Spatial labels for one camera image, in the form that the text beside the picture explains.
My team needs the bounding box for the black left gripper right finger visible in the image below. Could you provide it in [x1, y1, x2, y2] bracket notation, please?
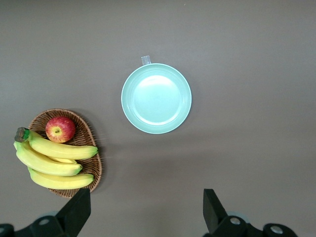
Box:
[203, 188, 263, 237]

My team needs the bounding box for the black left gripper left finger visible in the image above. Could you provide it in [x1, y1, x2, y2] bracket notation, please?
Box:
[13, 188, 91, 237]

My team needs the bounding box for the mint green round plate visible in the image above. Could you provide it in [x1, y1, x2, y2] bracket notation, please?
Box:
[120, 63, 193, 135]

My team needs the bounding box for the yellow banana bunch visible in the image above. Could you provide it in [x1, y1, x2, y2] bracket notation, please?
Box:
[13, 126, 99, 190]

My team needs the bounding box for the brown wicker basket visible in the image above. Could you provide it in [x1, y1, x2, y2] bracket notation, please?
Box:
[28, 109, 103, 199]

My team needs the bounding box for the red yellow apple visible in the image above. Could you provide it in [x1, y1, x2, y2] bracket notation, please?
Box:
[45, 116, 76, 144]

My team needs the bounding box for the brown table cover sheet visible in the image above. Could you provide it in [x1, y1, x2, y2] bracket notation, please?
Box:
[0, 0, 316, 237]

